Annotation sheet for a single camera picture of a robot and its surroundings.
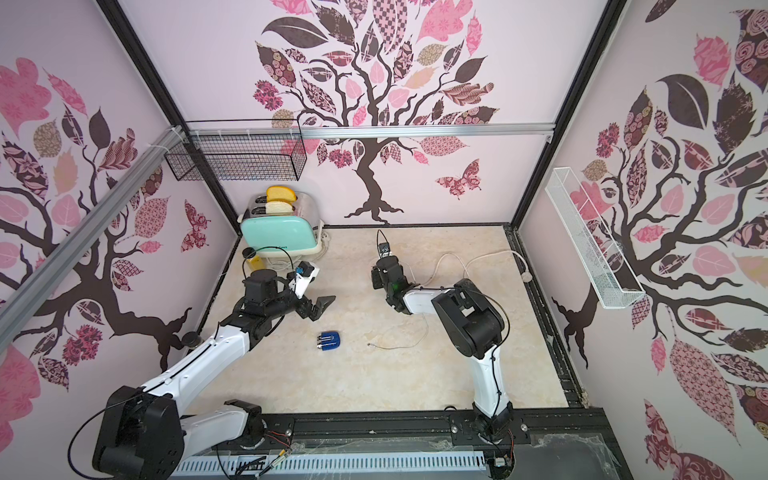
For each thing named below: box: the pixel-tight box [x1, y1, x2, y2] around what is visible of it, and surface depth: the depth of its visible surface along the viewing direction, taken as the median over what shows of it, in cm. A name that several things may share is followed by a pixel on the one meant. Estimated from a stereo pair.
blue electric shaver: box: [317, 332, 341, 351], surface depth 89 cm
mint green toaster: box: [237, 192, 325, 258], surface depth 106 cm
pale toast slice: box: [265, 201, 294, 215], surface depth 102 cm
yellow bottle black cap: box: [242, 246, 265, 273], surface depth 103 cm
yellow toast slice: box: [266, 185, 297, 203], surface depth 106 cm
